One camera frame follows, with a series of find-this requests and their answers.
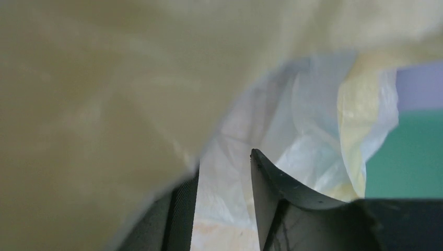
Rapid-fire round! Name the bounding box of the translucent yellow-trimmed plastic bag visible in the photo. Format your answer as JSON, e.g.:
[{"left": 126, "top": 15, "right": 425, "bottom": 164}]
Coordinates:
[{"left": 1, "top": 1, "right": 442, "bottom": 250}]

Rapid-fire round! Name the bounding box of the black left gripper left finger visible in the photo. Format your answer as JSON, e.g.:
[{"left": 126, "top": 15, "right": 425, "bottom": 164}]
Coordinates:
[{"left": 119, "top": 166, "right": 200, "bottom": 250}]

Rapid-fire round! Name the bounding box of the green plastic trash bin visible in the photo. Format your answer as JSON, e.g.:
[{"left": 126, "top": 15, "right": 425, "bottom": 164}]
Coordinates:
[{"left": 365, "top": 110, "right": 442, "bottom": 199}]

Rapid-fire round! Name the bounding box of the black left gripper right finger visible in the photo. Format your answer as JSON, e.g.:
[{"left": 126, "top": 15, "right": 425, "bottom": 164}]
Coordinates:
[{"left": 250, "top": 149, "right": 381, "bottom": 250}]

